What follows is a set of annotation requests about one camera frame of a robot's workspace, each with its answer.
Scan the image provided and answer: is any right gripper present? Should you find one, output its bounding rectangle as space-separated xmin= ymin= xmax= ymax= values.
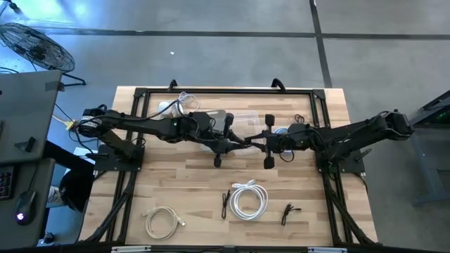
xmin=244 ymin=113 xmax=293 ymax=170

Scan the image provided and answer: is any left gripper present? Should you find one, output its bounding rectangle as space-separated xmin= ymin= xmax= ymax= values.
xmin=207 ymin=112 xmax=255 ymax=169

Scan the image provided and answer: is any thick white cable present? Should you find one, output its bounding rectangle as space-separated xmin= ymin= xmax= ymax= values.
xmin=229 ymin=179 xmax=269 ymax=221

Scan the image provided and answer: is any beige cable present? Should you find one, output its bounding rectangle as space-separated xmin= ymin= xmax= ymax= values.
xmin=142 ymin=205 xmax=186 ymax=241

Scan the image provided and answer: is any white round device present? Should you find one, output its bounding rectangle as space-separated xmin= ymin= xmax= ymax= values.
xmin=157 ymin=100 xmax=177 ymax=119

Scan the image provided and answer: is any black computer case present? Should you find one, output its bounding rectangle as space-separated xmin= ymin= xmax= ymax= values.
xmin=420 ymin=90 xmax=450 ymax=126

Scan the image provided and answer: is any grey tape strip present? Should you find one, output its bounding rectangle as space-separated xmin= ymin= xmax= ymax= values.
xmin=44 ymin=80 xmax=66 ymax=93

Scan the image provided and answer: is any grey desk top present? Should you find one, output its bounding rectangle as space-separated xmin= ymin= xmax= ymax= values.
xmin=0 ymin=70 xmax=64 ymax=166
xmin=0 ymin=157 xmax=57 ymax=249

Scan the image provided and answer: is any black computer mouse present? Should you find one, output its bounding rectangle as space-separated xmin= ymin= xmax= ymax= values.
xmin=14 ymin=190 xmax=37 ymax=226

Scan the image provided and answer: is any black floor fan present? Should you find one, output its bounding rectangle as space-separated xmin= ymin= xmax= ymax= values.
xmin=0 ymin=22 xmax=87 ymax=87

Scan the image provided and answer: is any black keyboard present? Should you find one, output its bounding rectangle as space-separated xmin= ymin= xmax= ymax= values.
xmin=0 ymin=164 xmax=15 ymax=201

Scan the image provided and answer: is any thin white cable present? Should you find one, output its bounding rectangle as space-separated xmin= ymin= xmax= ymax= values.
xmin=177 ymin=91 xmax=200 ymax=113

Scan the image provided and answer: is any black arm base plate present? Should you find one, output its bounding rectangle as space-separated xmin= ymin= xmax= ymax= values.
xmin=315 ymin=149 xmax=367 ymax=175
xmin=93 ymin=143 xmax=146 ymax=173

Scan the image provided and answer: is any black cable bundle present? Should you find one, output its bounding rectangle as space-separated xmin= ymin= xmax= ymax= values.
xmin=322 ymin=173 xmax=374 ymax=245
xmin=84 ymin=171 xmax=139 ymax=244

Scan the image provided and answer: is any silver edge bracket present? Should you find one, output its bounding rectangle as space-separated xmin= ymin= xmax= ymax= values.
xmin=111 ymin=245 xmax=152 ymax=253
xmin=307 ymin=247 xmax=349 ymax=253

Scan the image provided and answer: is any yellow cable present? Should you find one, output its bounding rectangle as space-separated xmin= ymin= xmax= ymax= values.
xmin=52 ymin=114 xmax=77 ymax=131

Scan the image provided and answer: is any black desk bracket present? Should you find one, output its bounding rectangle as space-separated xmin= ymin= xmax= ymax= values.
xmin=14 ymin=136 xmax=37 ymax=153

